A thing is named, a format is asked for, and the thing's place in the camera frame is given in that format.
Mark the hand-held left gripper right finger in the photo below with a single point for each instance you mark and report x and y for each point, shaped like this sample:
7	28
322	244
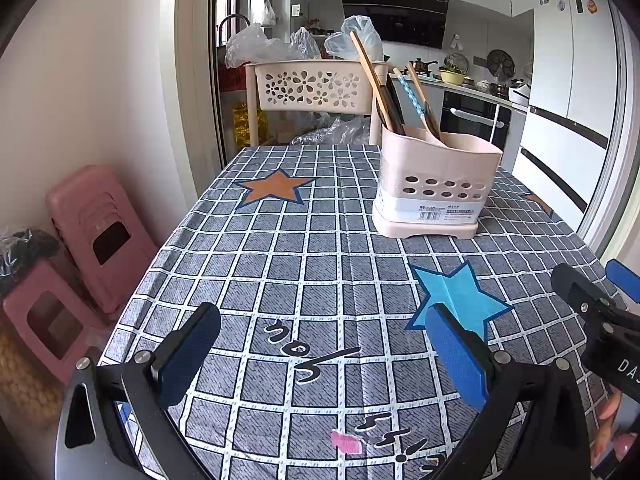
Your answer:
460	360

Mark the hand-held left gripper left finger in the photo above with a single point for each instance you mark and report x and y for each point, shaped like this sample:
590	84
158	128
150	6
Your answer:
192	350

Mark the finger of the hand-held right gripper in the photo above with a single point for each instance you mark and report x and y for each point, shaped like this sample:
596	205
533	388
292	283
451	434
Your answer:
575	285
625	280

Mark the beige plastic utensil holder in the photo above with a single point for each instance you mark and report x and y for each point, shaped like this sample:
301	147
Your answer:
430	160

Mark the clear grey plastic spoon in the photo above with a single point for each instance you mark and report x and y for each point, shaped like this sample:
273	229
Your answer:
431	120
392	115

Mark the person's right hand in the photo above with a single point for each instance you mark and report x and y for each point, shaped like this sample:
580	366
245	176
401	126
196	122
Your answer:
607	440

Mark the pink plastic stool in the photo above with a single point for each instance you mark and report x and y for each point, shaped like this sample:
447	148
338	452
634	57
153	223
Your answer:
57	362
90	200

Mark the pink tape piece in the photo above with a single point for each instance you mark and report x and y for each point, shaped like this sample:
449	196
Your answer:
346	442

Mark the grey checked tablecloth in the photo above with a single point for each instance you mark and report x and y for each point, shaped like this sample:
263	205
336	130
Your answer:
310	260

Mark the yellow woven sack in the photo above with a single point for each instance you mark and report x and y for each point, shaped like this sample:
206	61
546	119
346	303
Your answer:
25	385

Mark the black plastic bag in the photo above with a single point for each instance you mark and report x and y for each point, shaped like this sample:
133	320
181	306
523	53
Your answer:
25	255

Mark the white rice cooker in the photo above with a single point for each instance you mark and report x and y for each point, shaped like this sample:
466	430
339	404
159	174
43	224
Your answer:
519	95

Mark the black built-in oven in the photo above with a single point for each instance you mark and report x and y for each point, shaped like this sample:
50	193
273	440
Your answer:
465	115

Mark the white refrigerator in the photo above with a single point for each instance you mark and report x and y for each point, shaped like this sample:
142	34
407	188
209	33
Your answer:
565	60

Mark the yellow foil packages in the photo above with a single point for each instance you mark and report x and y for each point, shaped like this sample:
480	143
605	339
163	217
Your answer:
245	125

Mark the round metal rack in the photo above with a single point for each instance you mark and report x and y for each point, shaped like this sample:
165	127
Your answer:
500	62
456	57

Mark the yellow bowl with greens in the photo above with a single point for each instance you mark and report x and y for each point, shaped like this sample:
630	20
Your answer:
452	78

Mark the beige flower-cutout storage cart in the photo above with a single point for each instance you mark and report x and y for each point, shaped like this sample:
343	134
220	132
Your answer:
251	110

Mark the crumpled clear plastic bag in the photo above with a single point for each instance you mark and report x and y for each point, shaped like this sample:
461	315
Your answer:
335	132

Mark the small dark cooking pot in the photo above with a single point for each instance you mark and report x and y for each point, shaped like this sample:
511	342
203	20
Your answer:
422	67

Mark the black range hood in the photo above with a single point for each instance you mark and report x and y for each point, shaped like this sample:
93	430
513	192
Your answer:
400	20

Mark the white plastic bag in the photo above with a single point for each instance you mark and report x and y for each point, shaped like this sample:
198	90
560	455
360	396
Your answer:
355	35

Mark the curved kitchen faucet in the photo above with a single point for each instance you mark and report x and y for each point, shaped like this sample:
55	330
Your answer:
232	16

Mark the small hanging plastic bag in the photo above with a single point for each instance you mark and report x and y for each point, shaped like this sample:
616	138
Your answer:
269	14

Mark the white sliding door frame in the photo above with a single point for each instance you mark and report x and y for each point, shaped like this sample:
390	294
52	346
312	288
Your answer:
620	135

